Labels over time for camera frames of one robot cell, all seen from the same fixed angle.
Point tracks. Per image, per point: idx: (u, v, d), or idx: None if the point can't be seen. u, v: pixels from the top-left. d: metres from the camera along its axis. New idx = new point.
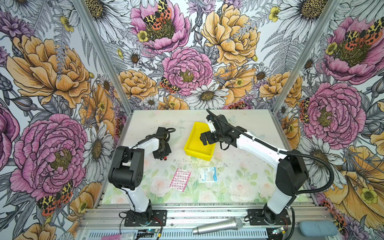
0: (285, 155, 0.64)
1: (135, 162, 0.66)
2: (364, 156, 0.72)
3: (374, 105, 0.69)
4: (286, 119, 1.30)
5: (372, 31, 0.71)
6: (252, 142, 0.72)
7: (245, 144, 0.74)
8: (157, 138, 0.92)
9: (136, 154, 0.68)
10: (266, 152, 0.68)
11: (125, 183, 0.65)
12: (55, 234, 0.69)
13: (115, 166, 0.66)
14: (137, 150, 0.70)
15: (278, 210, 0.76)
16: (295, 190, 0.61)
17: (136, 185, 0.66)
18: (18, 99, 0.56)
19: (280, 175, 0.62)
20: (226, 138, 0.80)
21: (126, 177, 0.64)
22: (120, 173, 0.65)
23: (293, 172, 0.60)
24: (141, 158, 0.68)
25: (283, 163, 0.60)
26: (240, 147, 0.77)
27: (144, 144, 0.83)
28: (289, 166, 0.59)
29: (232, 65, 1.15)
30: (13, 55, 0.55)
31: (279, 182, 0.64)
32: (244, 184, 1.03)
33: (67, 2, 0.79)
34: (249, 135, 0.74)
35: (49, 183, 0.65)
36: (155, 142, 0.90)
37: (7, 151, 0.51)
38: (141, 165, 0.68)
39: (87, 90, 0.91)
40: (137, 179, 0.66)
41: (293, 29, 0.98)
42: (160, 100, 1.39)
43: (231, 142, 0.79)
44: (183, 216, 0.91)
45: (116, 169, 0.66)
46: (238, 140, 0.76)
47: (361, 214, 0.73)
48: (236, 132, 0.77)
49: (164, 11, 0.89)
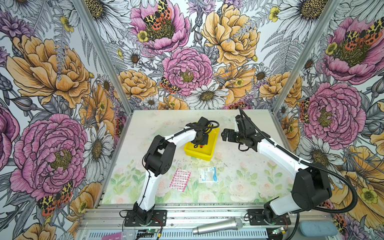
0: (306, 166, 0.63)
1: (167, 154, 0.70)
2: (364, 156, 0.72)
3: (374, 105, 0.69)
4: (286, 119, 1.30)
5: (372, 31, 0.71)
6: (273, 148, 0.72)
7: (266, 149, 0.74)
8: (195, 131, 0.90)
9: (168, 149, 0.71)
10: (287, 159, 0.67)
11: (154, 167, 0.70)
12: (55, 234, 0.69)
13: (151, 152, 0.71)
14: (170, 144, 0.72)
15: (279, 212, 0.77)
16: (312, 205, 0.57)
17: (162, 172, 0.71)
18: (18, 99, 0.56)
19: (298, 185, 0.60)
20: (247, 140, 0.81)
21: (155, 165, 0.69)
22: (151, 158, 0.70)
23: (311, 185, 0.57)
24: (172, 153, 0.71)
25: (303, 173, 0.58)
26: (260, 151, 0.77)
27: (180, 137, 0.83)
28: (309, 177, 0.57)
29: (232, 65, 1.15)
30: (13, 55, 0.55)
31: (295, 193, 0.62)
32: (244, 184, 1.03)
33: (67, 2, 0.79)
34: (271, 141, 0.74)
35: (49, 183, 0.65)
36: (192, 135, 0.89)
37: (7, 151, 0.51)
38: (170, 157, 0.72)
39: (87, 90, 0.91)
40: (164, 168, 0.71)
41: (293, 29, 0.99)
42: (160, 100, 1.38)
43: (252, 145, 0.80)
44: (183, 216, 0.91)
45: (150, 154, 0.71)
46: (258, 143, 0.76)
47: (361, 214, 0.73)
48: (259, 137, 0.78)
49: (164, 11, 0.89)
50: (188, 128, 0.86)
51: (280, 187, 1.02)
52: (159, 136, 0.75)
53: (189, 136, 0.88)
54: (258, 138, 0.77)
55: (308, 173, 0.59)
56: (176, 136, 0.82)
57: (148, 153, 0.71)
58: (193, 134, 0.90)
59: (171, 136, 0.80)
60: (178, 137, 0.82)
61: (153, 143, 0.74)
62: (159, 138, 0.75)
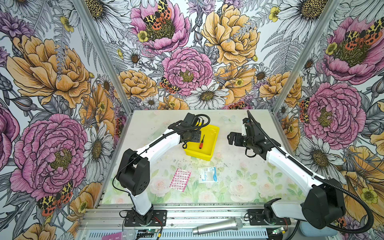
0: (320, 182, 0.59)
1: (138, 172, 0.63)
2: (364, 156, 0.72)
3: (374, 105, 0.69)
4: (286, 120, 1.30)
5: (372, 31, 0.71)
6: (284, 158, 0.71)
7: (276, 158, 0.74)
8: (177, 135, 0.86)
9: (140, 166, 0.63)
10: (299, 174, 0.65)
11: (128, 186, 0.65)
12: (55, 234, 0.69)
13: (121, 170, 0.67)
14: (142, 161, 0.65)
15: (279, 214, 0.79)
16: (324, 223, 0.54)
17: (137, 192, 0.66)
18: (18, 99, 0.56)
19: (310, 202, 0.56)
20: (256, 148, 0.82)
21: (128, 183, 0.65)
22: (123, 177, 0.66)
23: (326, 203, 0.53)
24: (144, 171, 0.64)
25: (316, 190, 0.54)
26: (270, 161, 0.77)
27: (156, 147, 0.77)
28: (323, 195, 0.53)
29: (232, 65, 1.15)
30: (13, 55, 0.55)
31: (306, 209, 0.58)
32: (244, 184, 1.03)
33: (67, 2, 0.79)
34: (282, 151, 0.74)
35: (49, 183, 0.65)
36: (175, 139, 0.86)
37: (7, 151, 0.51)
38: (144, 174, 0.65)
39: (87, 90, 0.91)
40: (139, 188, 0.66)
41: (293, 29, 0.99)
42: (160, 100, 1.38)
43: (260, 153, 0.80)
44: (183, 216, 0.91)
45: (122, 173, 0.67)
46: (268, 152, 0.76)
47: (360, 214, 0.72)
48: (268, 145, 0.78)
49: (164, 11, 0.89)
50: (168, 134, 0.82)
51: (280, 187, 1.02)
52: (130, 151, 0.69)
53: (170, 143, 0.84)
54: (267, 147, 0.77)
55: (322, 190, 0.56)
56: (152, 146, 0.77)
57: (119, 172, 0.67)
58: (174, 140, 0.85)
59: (145, 148, 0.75)
60: (155, 148, 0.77)
61: (123, 160, 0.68)
62: (130, 153, 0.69)
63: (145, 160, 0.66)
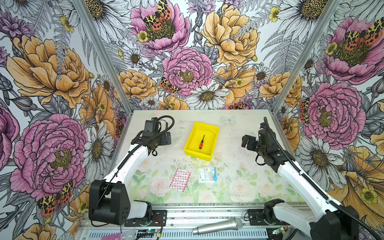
0: (334, 208, 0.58)
1: (115, 200, 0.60)
2: (364, 156, 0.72)
3: (374, 105, 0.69)
4: (286, 120, 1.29)
5: (372, 32, 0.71)
6: (297, 175, 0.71)
7: (289, 174, 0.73)
8: (144, 147, 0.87)
9: (115, 192, 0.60)
10: (313, 195, 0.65)
11: (108, 219, 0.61)
12: (55, 234, 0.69)
13: (94, 207, 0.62)
14: (116, 186, 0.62)
15: (279, 216, 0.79)
16: None
17: (120, 222, 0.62)
18: (18, 99, 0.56)
19: (321, 226, 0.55)
20: (268, 159, 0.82)
21: (108, 216, 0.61)
22: (100, 212, 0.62)
23: (339, 230, 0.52)
24: (122, 195, 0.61)
25: (330, 216, 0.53)
26: (280, 174, 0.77)
27: (126, 167, 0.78)
28: (336, 222, 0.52)
29: (232, 65, 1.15)
30: (14, 55, 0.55)
31: (315, 232, 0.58)
32: (244, 184, 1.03)
33: (67, 2, 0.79)
34: (296, 167, 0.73)
35: (49, 183, 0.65)
36: (144, 152, 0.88)
37: (7, 151, 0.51)
38: (122, 200, 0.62)
39: (87, 90, 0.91)
40: (122, 215, 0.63)
41: (293, 29, 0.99)
42: (160, 100, 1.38)
43: (272, 164, 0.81)
44: (183, 217, 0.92)
45: (95, 209, 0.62)
46: (281, 166, 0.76)
47: (360, 214, 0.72)
48: (281, 158, 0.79)
49: (164, 11, 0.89)
50: (134, 150, 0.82)
51: (279, 187, 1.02)
52: (97, 182, 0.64)
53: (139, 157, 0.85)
54: (280, 160, 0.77)
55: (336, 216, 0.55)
56: (122, 167, 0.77)
57: (92, 209, 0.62)
58: (142, 153, 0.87)
59: (115, 172, 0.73)
60: (125, 169, 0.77)
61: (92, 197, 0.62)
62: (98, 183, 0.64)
63: (119, 185, 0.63)
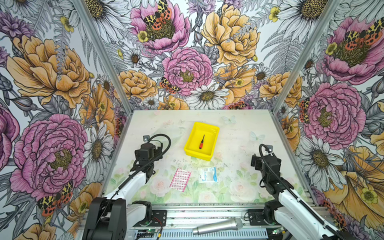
0: (331, 234, 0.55)
1: (114, 217, 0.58)
2: (364, 156, 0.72)
3: (374, 105, 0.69)
4: (286, 120, 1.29)
5: (372, 32, 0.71)
6: (296, 203, 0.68)
7: (288, 201, 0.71)
8: (143, 173, 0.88)
9: (115, 208, 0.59)
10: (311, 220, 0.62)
11: None
12: (55, 234, 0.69)
13: (91, 227, 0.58)
14: (116, 202, 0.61)
15: (279, 219, 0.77)
16: None
17: None
18: (18, 99, 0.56)
19: None
20: (269, 188, 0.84)
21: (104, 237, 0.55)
22: (96, 234, 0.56)
23: None
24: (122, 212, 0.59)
25: None
26: (282, 202, 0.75)
27: (127, 188, 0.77)
28: None
29: (232, 65, 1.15)
30: (13, 55, 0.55)
31: None
32: (244, 184, 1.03)
33: (67, 2, 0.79)
34: (294, 194, 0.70)
35: (49, 183, 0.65)
36: (142, 177, 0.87)
37: (7, 151, 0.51)
38: (121, 219, 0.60)
39: (87, 90, 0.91)
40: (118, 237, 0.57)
41: (293, 29, 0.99)
42: (160, 100, 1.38)
43: (273, 193, 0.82)
44: (183, 217, 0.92)
45: (92, 229, 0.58)
46: (280, 194, 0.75)
47: (360, 214, 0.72)
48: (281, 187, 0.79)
49: (164, 11, 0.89)
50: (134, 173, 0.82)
51: None
52: (98, 200, 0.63)
53: (138, 181, 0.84)
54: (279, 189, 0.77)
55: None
56: (122, 187, 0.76)
57: (87, 230, 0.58)
58: (141, 178, 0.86)
59: (115, 191, 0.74)
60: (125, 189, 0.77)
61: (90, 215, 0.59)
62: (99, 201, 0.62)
63: (119, 201, 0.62)
